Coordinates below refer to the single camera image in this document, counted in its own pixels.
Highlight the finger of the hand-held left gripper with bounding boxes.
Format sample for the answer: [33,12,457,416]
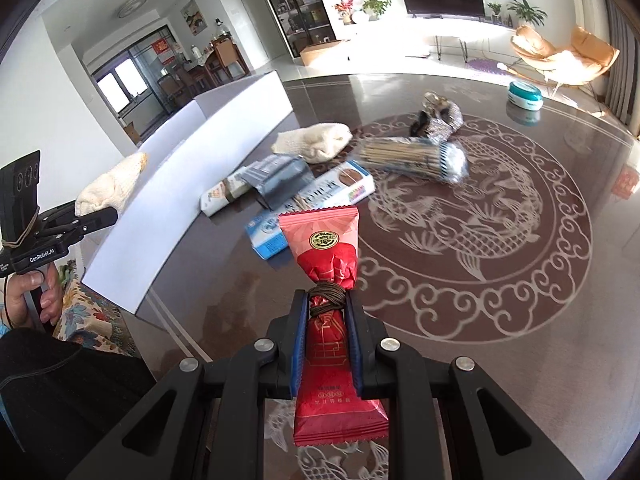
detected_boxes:
[40,200,78,226]
[50,208,118,247]

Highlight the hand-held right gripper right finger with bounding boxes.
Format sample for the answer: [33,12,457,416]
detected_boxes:
[345,292,583,480]

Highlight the teal round container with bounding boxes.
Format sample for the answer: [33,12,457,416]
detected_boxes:
[506,80,545,111]

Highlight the framed wall painting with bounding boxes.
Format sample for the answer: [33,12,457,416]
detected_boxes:
[180,0,207,36]

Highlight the person's left hand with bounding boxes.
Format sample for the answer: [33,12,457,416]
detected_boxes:
[6,270,64,331]

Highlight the orange rocking chair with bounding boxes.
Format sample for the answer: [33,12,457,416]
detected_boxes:
[510,25,621,86]

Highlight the green potted plant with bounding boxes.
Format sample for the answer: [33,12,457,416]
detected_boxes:
[361,0,394,22]

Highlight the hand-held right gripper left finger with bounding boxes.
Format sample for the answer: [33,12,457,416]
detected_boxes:
[67,289,309,480]

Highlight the white cardboard box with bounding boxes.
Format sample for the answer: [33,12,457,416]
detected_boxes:
[82,70,293,317]

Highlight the red snack packet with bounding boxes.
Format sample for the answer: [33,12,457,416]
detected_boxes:
[278,207,390,447]

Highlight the dark grey foil pouch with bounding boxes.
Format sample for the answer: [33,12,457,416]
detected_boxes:
[235,155,312,211]

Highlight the floral cloth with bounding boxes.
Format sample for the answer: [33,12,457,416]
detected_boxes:
[52,260,143,361]

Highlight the white television cabinet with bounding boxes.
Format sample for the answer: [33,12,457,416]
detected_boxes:
[350,15,516,58]

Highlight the grey curtain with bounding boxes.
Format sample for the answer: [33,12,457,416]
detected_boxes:
[570,0,640,136]

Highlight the cotton swab pack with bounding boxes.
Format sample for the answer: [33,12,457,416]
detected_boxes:
[357,136,470,184]

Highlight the cream knit glove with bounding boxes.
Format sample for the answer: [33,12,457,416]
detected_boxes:
[271,123,352,164]
[75,152,149,217]

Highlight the wooden dining chair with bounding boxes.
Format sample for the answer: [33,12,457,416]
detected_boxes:
[214,39,251,81]

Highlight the purple rug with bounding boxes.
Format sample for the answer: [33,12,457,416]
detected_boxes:
[465,58,508,75]

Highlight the sequin bow tie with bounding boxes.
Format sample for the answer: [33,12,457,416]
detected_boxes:
[410,100,465,142]

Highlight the white lotion bottle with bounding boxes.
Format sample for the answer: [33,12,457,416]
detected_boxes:
[201,172,251,218]

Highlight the glass display cabinet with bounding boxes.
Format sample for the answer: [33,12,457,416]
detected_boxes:
[250,0,336,58]

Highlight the white coffee table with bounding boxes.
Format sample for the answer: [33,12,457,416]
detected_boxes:
[432,32,471,61]

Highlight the blue medicine box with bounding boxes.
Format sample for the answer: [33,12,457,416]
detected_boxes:
[244,160,376,261]

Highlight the person's left forearm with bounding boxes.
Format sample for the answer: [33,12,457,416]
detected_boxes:
[0,327,156,480]

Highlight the large leafy potted plant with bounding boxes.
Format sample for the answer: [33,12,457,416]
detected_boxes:
[505,0,548,28]

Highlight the brown cardboard box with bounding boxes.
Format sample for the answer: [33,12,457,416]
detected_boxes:
[299,40,346,66]

